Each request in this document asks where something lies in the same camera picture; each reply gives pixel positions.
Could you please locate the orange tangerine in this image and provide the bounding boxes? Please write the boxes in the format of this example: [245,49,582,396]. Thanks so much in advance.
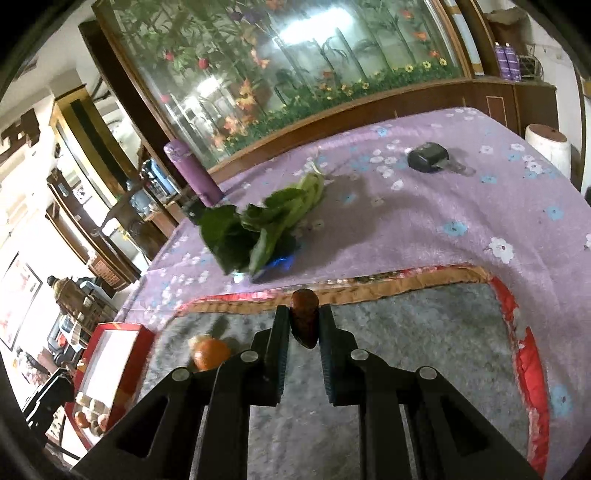
[74,411,91,429]
[192,337,231,371]

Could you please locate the beige fruit chunk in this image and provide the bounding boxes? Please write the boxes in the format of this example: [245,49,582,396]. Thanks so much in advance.
[187,334,211,354]

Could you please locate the red white shallow box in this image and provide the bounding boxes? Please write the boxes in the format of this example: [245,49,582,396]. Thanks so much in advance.
[65,322,155,450]

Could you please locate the seated person in brown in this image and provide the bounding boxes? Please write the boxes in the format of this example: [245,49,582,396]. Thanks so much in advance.
[47,276,100,322]

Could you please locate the grey fuzzy mat red trim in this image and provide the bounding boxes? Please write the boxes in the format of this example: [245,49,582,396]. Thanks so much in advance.
[141,266,550,479]

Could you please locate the green leafy vegetable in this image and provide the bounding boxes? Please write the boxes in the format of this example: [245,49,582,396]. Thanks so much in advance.
[197,171,325,277]

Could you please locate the purple floral tablecloth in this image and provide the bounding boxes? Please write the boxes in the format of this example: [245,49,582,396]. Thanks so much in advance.
[117,108,590,479]

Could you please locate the black car key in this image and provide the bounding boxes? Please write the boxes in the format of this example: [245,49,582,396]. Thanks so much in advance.
[407,142,466,174]

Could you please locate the purple water bottle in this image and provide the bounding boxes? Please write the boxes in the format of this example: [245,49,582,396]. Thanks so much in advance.
[163,140,223,207]

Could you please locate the glass floral display panel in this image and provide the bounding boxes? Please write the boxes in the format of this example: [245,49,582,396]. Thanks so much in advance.
[93,0,464,167]

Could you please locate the purple spray cans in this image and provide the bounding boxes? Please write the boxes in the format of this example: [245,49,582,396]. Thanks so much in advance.
[494,42,522,82]

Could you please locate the framed wall painting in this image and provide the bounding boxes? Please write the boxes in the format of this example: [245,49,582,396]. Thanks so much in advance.
[1,253,42,351]

